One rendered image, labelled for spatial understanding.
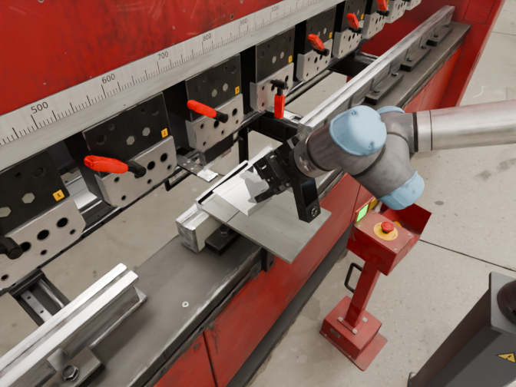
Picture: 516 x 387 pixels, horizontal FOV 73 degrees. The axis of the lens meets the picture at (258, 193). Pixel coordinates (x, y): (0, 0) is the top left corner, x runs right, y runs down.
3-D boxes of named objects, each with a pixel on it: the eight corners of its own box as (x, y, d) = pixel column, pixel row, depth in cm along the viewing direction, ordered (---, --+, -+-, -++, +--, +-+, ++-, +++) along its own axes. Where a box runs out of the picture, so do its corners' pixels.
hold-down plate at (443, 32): (435, 47, 192) (438, 41, 190) (425, 44, 194) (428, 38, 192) (451, 31, 209) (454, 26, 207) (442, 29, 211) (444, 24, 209)
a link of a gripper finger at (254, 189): (237, 183, 81) (263, 167, 74) (252, 204, 81) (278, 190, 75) (229, 188, 79) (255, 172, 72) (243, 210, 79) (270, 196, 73)
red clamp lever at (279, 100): (281, 121, 86) (283, 84, 79) (268, 116, 88) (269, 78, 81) (286, 118, 87) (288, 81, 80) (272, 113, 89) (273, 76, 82)
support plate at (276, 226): (290, 264, 75) (290, 262, 74) (201, 210, 86) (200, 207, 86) (331, 215, 85) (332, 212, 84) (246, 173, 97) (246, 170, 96)
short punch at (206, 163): (206, 173, 83) (202, 140, 76) (200, 170, 84) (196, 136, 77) (234, 153, 88) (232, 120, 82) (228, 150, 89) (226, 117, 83)
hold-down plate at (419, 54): (409, 72, 169) (411, 66, 167) (398, 69, 171) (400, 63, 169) (430, 52, 186) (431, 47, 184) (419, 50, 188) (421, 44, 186)
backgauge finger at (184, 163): (198, 195, 91) (196, 180, 87) (133, 157, 102) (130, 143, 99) (228, 171, 98) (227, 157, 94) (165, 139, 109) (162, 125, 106)
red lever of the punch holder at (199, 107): (199, 101, 59) (229, 115, 68) (182, 94, 61) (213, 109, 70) (195, 111, 60) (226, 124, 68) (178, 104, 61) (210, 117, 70)
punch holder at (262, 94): (257, 116, 83) (256, 45, 72) (229, 104, 87) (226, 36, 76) (292, 91, 92) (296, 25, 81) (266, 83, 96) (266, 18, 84)
